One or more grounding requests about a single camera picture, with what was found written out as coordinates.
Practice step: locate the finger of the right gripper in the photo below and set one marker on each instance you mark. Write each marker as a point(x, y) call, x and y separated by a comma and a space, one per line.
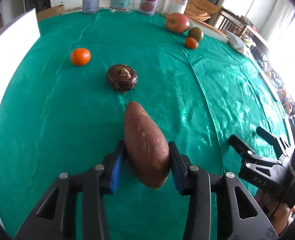
point(241, 148)
point(278, 144)

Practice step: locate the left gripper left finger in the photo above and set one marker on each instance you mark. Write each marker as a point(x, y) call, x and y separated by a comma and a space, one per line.
point(54, 215)

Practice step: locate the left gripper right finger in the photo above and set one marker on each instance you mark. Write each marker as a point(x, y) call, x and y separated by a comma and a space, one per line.
point(238, 215)

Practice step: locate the sweet potato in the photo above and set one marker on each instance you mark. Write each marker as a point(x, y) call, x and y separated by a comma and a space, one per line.
point(146, 146)

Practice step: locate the dark water chestnut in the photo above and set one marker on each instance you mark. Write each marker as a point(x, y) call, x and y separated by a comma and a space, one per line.
point(122, 77)

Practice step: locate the red apple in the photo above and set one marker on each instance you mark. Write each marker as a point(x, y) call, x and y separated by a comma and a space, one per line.
point(177, 23)

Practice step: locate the person's right hand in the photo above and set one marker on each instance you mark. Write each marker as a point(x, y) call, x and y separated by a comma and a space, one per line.
point(278, 213)

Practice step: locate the white snack bag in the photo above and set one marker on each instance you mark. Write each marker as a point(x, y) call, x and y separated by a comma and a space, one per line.
point(235, 42)

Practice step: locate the tiny orange far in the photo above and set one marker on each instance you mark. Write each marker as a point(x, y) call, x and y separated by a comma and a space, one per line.
point(191, 43)

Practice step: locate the wooden railing bench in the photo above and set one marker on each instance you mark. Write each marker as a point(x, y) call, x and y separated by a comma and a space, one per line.
point(227, 20)

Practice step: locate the brownish green round fruit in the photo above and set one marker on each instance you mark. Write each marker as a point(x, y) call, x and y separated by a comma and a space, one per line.
point(196, 33)

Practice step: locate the green satin tablecloth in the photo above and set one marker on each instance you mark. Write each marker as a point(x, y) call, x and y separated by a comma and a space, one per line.
point(57, 117)

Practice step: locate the orange lounge chair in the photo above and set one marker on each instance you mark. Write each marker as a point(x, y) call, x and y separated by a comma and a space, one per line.
point(200, 10)

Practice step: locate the white jar black lid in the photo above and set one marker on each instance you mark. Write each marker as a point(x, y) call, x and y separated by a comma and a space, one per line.
point(172, 6)

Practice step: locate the small mandarin orange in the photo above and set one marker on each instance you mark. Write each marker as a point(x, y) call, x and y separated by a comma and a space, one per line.
point(80, 56)

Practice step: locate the white rectangular box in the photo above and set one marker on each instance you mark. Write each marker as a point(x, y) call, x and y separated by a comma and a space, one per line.
point(16, 39)

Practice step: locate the right red-label tin can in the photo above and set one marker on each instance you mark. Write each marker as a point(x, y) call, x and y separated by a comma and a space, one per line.
point(147, 7)

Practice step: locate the cardboard box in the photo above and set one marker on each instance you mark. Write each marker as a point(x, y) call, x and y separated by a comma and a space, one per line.
point(50, 12)

